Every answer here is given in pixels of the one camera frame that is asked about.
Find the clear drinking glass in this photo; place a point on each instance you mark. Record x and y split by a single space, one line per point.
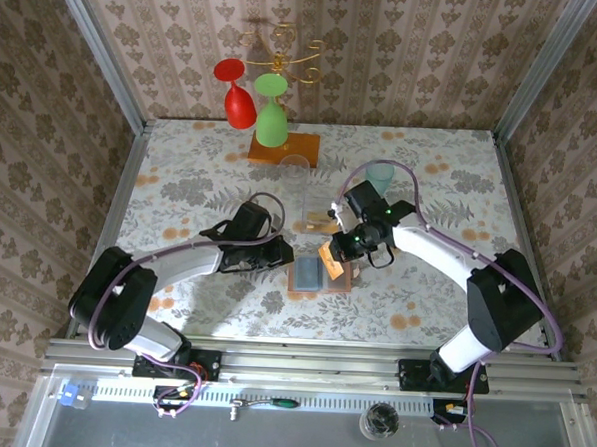
295 168

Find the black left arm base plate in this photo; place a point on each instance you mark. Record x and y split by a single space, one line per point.
206 364

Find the blue plastic connector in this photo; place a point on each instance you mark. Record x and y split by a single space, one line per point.
70 396

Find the aluminium table side rail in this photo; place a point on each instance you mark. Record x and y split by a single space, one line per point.
122 184
506 169

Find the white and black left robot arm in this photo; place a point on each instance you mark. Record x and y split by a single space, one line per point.
186 265

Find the orange credit card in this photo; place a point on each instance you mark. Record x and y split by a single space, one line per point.
332 270

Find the aluminium corner post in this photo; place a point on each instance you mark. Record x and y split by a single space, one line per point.
101 53
543 71

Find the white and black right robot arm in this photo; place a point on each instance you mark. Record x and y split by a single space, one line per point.
427 245

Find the aluminium front frame rail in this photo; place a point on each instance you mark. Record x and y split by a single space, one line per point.
311 364

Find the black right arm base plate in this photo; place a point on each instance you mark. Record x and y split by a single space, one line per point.
413 375

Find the grey metal tray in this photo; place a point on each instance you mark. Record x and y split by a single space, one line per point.
267 442

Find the green wine glass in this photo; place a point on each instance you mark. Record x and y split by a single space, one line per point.
272 127

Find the clear glass jar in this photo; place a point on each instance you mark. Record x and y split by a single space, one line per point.
379 420

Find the teal plastic tumbler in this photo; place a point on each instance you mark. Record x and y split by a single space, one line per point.
381 178

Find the red wine glass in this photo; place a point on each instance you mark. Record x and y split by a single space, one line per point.
239 107

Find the black connector block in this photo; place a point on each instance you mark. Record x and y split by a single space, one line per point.
444 409
169 394

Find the clear acrylic card box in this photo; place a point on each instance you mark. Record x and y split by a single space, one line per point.
320 199

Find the orange wooden rack base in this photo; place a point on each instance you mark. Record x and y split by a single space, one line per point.
302 148

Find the pink leather card holder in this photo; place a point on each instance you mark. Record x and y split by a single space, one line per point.
338 286

